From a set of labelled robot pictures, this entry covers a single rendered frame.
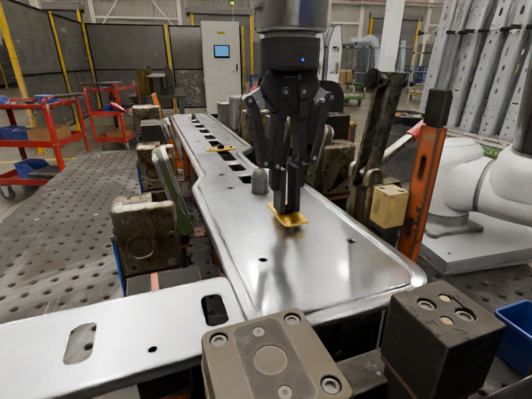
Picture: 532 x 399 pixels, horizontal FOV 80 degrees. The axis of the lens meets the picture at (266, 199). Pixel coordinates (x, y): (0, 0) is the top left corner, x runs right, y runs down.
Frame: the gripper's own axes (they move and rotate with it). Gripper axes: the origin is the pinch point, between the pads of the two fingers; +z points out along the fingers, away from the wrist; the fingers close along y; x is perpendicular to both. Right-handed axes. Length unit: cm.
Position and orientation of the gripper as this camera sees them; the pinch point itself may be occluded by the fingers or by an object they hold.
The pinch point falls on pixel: (286, 188)
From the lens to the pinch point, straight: 47.6
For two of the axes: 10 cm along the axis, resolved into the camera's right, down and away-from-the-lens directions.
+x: 3.4, 3.7, -8.6
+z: 0.0, 9.2, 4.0
